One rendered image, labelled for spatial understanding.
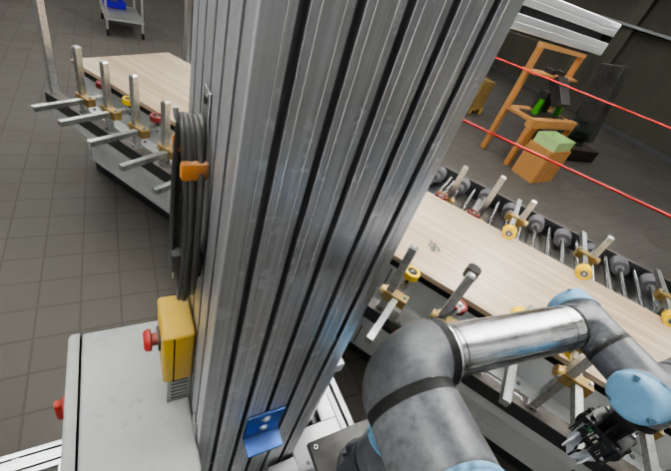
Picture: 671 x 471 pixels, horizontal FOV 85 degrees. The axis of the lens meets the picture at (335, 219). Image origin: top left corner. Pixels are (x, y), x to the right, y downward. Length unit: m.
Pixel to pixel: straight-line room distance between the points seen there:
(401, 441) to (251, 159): 0.33
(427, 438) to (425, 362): 0.08
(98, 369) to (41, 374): 1.50
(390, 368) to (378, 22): 0.37
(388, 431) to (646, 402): 0.39
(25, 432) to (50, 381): 0.23
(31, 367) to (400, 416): 2.15
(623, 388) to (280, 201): 0.58
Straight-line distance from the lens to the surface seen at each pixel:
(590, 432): 0.93
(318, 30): 0.31
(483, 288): 1.97
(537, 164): 6.23
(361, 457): 0.95
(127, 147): 2.62
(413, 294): 1.99
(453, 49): 0.39
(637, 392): 0.72
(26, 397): 2.37
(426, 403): 0.46
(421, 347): 0.50
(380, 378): 0.48
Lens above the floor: 2.01
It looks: 36 degrees down
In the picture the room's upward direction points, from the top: 20 degrees clockwise
